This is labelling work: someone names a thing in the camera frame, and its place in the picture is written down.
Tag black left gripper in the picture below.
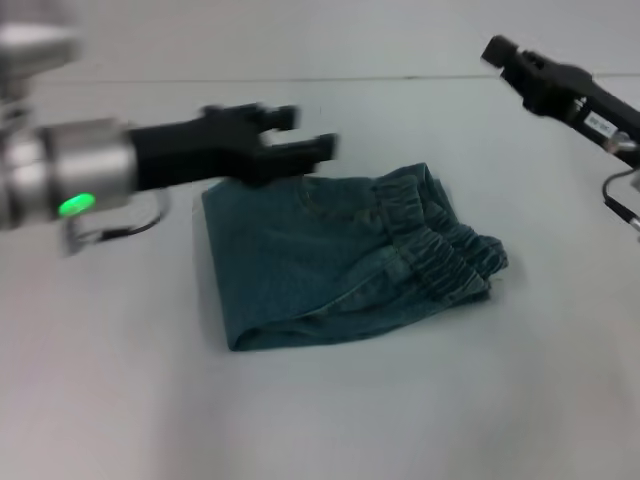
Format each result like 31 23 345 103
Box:
128 104 341 194

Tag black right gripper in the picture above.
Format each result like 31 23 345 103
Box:
480 34 640 169

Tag blue denim shorts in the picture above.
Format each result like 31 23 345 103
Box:
201 162 510 353

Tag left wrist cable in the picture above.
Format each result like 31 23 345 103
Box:
62 192 169 256

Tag right wrist cable with connector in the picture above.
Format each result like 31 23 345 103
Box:
602 130 640 226

